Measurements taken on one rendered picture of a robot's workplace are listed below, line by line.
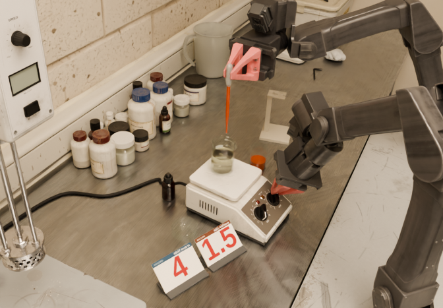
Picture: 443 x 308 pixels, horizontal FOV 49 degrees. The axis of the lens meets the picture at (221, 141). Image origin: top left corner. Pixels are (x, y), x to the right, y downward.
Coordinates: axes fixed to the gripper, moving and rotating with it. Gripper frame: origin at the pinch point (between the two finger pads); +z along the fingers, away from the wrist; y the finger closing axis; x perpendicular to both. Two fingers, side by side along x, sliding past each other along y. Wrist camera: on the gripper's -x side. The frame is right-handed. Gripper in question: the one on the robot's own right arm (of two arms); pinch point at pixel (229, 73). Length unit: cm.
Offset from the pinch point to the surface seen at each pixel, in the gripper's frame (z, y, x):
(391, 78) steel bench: -86, 13, 33
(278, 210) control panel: -0.3, 13.1, 28.5
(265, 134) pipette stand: -28.7, -4.7, 31.4
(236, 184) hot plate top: 2.9, 4.5, 23.1
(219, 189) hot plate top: 6.5, 2.4, 23.0
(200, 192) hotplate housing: 7.3, -1.6, 25.0
